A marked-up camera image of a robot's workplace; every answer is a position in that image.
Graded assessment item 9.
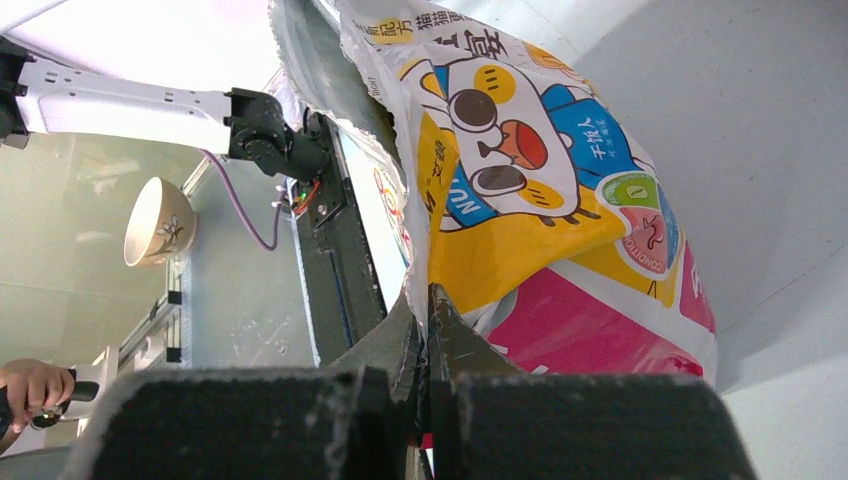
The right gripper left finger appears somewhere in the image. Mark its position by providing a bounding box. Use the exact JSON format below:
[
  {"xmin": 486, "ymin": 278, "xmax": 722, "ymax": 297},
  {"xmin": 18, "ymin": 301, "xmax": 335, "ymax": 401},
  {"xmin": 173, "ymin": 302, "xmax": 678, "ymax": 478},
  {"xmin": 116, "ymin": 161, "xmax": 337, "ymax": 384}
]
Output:
[{"xmin": 62, "ymin": 299, "xmax": 421, "ymax": 479}]

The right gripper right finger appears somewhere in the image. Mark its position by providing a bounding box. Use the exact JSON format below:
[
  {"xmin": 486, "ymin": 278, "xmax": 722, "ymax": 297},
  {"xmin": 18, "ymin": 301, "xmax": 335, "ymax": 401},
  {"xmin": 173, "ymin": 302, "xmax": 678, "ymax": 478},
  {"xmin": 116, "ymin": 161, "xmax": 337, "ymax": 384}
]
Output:
[{"xmin": 427, "ymin": 284, "xmax": 756, "ymax": 479}]

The cat food bag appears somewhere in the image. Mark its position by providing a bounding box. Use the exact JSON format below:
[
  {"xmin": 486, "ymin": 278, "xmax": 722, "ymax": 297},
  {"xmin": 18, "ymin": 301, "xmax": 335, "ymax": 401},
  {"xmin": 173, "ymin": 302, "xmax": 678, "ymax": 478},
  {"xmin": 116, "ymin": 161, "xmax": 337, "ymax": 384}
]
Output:
[{"xmin": 269, "ymin": 1, "xmax": 718, "ymax": 383}]

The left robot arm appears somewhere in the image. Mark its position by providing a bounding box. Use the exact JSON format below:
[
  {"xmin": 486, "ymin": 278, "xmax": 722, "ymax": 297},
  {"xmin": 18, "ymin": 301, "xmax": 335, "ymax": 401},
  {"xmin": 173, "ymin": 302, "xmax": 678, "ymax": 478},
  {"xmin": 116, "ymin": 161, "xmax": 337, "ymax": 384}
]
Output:
[{"xmin": 1, "ymin": 39, "xmax": 334, "ymax": 181}]

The person's hand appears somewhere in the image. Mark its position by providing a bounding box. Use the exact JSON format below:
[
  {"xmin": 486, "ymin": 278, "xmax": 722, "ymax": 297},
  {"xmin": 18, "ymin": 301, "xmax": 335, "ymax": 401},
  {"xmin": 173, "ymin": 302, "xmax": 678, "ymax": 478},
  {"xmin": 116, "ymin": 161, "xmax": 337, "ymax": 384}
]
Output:
[{"xmin": 1, "ymin": 359, "xmax": 75, "ymax": 440}]

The black handheld controller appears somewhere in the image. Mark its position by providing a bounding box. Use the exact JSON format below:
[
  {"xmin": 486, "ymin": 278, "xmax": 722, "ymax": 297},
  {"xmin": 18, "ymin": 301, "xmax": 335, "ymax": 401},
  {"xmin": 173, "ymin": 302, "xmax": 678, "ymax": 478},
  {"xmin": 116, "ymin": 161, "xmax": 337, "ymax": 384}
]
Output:
[{"xmin": 0, "ymin": 380, "xmax": 101, "ymax": 439}]

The white floral ceramic bowl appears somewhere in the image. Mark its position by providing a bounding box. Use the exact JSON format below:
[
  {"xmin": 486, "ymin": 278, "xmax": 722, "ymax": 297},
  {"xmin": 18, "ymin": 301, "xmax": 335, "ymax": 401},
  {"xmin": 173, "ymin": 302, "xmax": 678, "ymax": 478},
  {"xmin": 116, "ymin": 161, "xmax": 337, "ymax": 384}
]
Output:
[{"xmin": 123, "ymin": 177, "xmax": 198, "ymax": 267}]

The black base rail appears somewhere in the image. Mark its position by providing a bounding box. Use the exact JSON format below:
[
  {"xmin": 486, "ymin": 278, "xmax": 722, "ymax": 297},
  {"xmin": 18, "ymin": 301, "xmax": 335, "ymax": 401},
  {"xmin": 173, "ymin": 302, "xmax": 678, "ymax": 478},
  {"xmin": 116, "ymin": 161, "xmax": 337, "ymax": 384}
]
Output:
[{"xmin": 296, "ymin": 113, "xmax": 388, "ymax": 366}]

